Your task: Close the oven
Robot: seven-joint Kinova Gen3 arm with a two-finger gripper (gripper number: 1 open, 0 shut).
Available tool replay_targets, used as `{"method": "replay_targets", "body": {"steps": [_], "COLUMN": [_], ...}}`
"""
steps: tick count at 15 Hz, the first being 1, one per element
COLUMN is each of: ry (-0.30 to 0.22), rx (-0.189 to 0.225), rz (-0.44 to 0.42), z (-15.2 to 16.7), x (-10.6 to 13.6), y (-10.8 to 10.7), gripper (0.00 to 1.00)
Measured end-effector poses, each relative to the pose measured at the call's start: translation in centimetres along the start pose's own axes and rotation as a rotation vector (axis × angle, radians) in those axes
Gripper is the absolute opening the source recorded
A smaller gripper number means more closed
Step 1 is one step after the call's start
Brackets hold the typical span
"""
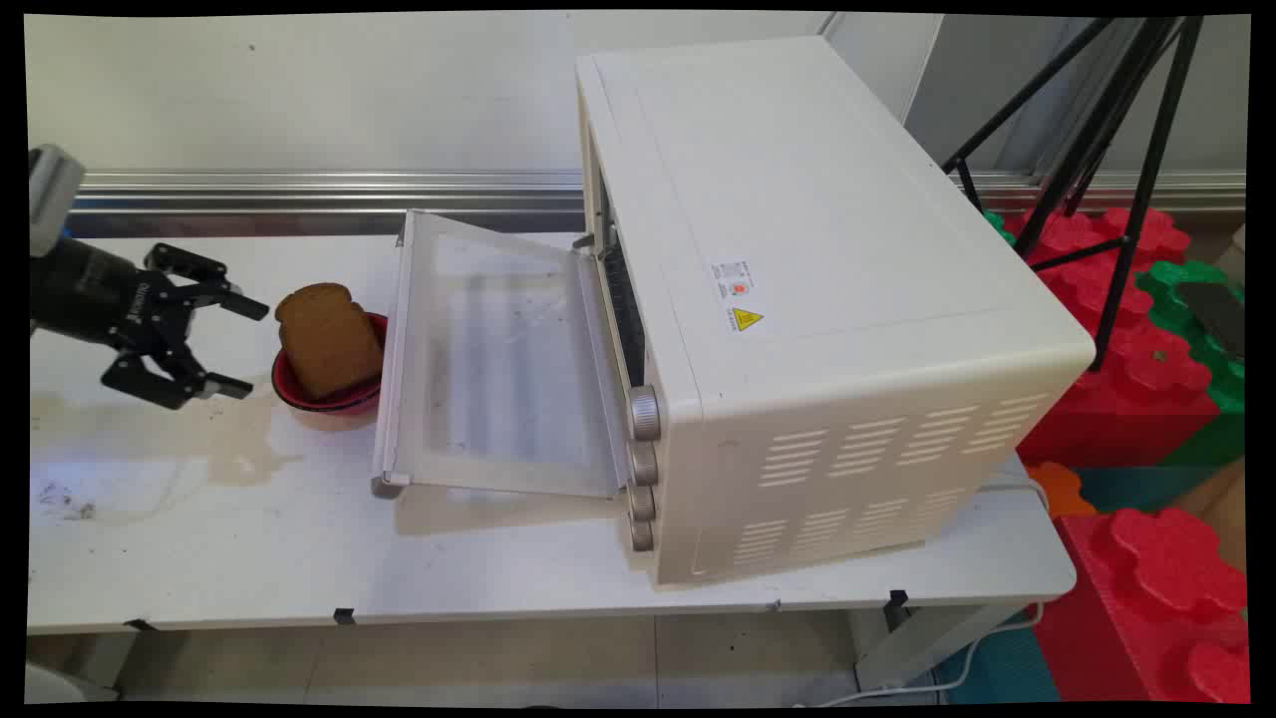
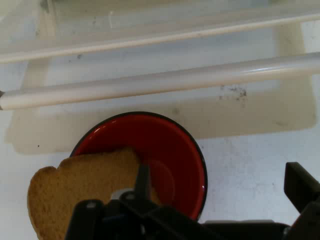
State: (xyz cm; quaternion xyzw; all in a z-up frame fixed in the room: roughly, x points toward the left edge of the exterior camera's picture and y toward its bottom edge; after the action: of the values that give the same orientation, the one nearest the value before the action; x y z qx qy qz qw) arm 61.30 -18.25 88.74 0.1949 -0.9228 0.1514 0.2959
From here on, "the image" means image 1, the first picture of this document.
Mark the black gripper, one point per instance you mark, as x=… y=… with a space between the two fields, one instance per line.
x=95 y=295

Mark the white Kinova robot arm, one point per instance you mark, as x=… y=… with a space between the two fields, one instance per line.
x=47 y=194

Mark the brown bread slice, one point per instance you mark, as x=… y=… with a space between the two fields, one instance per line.
x=329 y=341

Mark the red bowl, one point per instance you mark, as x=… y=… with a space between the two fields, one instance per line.
x=334 y=404

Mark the glass oven door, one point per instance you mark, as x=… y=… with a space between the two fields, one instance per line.
x=493 y=359

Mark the silver oven knob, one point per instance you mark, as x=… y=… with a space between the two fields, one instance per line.
x=642 y=536
x=642 y=502
x=645 y=413
x=644 y=463

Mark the yellow warning sticker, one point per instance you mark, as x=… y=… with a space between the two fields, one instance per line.
x=747 y=319

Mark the white toaster oven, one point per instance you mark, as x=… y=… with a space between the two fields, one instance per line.
x=797 y=329

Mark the white table leg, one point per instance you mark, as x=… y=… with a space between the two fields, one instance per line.
x=927 y=638

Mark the black tripod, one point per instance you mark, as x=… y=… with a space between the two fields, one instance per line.
x=1116 y=140

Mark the green foam block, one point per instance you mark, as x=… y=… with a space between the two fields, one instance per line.
x=1201 y=339

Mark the aluminium wall rail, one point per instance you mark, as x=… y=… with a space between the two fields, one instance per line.
x=319 y=189

